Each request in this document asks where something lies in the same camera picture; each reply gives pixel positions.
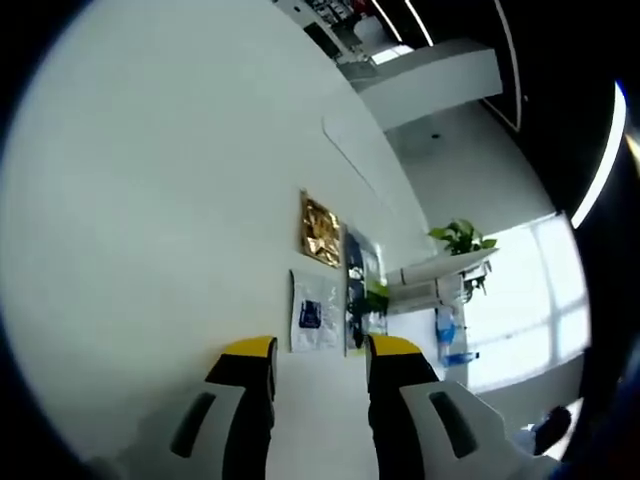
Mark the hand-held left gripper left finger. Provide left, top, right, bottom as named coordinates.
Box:
left=92, top=335, right=280, bottom=480

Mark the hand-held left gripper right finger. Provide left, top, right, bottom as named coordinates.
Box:
left=365, top=333, right=559, bottom=480

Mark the green black skincare sachet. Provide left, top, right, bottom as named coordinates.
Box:
left=343, top=224, right=390, bottom=357

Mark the white skincare tube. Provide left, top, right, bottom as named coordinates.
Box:
left=385, top=248, right=501, bottom=287

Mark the gold foil skincare sachet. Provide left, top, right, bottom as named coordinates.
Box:
left=299, top=188, right=342, bottom=269

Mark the bright window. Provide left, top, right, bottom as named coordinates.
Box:
left=464, top=212, right=594, bottom=396

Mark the dark bag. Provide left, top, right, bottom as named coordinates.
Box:
left=532, top=405, right=574, bottom=456

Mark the potted green plant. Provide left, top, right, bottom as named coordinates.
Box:
left=427, top=218, right=499, bottom=296

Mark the straight ceiling light strip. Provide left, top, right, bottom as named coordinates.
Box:
left=569, top=82, right=629, bottom=229

